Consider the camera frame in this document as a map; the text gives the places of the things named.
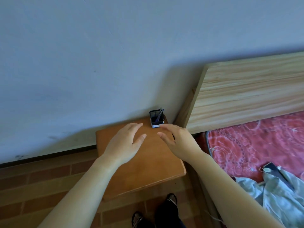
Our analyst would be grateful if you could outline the light blue garment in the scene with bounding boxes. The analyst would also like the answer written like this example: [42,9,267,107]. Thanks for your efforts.
[234,169,304,228]

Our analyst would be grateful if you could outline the wooden nightstand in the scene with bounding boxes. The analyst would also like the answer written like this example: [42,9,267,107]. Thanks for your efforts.
[95,116,187,202]

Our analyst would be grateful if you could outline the black phone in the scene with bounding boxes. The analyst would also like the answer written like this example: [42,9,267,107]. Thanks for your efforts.
[262,162,295,192]

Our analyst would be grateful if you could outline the person's black trousers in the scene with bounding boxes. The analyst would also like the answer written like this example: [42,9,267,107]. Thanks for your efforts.
[135,201,186,228]

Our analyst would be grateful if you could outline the light wooden headboard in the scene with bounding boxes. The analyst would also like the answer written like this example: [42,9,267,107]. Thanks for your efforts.
[173,51,304,135]

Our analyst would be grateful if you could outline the black mesh pen holder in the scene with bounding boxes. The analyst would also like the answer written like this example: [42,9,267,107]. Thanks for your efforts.
[149,109,167,129]

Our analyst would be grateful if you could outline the patterned black slipper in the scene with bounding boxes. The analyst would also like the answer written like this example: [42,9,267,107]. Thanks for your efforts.
[165,193,178,207]
[132,211,144,228]

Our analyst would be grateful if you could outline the person's left hand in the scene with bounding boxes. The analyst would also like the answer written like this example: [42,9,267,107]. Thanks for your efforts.
[102,123,147,165]

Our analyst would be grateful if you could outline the thin white floor cord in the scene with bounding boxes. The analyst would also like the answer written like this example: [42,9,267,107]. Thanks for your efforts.
[206,210,224,222]

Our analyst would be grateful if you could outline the person's left forearm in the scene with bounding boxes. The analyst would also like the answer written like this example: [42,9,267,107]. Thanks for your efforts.
[37,154,119,228]

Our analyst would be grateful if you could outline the person's right forearm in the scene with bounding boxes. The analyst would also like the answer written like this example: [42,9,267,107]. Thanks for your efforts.
[190,152,285,228]

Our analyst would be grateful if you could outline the red floral mattress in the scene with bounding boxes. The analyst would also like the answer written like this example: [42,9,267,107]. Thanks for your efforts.
[205,111,304,186]

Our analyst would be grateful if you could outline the person's right hand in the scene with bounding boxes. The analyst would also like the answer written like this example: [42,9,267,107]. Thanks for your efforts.
[157,123,206,162]

